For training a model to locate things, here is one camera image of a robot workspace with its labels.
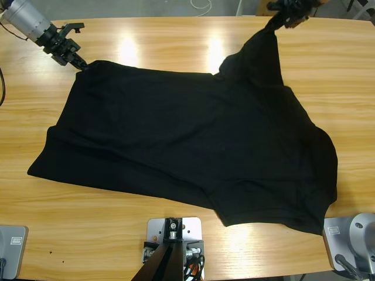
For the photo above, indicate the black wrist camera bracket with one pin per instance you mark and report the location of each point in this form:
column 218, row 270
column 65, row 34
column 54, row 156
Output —
column 74, row 27

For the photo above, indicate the dark camera post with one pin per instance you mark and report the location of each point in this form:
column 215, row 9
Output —
column 173, row 234

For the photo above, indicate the white mount block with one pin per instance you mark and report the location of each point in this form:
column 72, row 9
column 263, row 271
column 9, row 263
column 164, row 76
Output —
column 153, row 228

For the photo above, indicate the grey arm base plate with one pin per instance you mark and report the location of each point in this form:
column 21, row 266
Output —
column 342, row 243
column 14, row 251

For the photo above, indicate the black T-shirt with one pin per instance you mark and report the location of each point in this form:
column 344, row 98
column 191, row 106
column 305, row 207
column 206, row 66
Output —
column 181, row 140

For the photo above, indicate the silver metal clamp fitting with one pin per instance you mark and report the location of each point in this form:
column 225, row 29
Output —
column 194, row 253
column 148, row 254

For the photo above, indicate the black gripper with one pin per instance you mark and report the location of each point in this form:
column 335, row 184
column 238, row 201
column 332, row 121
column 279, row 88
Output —
column 296, row 7
column 60, row 47

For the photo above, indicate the cardboard box with AUX print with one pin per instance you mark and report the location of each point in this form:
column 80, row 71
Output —
column 260, row 11

